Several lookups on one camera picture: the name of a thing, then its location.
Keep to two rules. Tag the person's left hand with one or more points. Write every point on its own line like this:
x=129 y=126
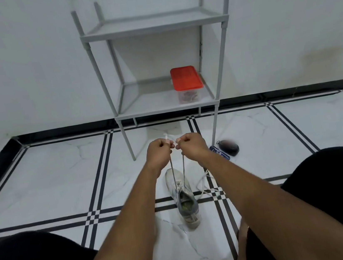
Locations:
x=159 y=155

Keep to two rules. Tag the person's right hand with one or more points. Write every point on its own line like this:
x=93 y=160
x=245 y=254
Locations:
x=194 y=147

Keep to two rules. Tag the clear box with red lid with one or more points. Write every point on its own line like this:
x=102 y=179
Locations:
x=190 y=96

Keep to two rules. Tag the white grey sneaker shoe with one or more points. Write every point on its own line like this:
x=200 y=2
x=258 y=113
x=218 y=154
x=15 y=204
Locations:
x=187 y=214

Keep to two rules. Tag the clear container with red lid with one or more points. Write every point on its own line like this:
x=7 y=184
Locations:
x=186 y=77

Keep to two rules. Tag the person's right forearm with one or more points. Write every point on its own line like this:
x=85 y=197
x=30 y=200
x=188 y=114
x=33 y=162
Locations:
x=289 y=213

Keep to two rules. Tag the person's left forearm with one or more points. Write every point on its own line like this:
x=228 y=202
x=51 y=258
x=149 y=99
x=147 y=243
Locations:
x=122 y=235

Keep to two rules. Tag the person's right leg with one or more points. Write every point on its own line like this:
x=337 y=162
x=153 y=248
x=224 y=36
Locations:
x=242 y=251

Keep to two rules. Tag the grey metal shelf rack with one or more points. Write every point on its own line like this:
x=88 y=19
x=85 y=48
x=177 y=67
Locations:
x=152 y=28

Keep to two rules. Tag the black oval polish bottle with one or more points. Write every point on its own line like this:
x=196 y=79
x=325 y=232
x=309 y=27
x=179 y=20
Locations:
x=229 y=148

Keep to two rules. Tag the black shorts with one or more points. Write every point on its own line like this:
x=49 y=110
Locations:
x=332 y=182

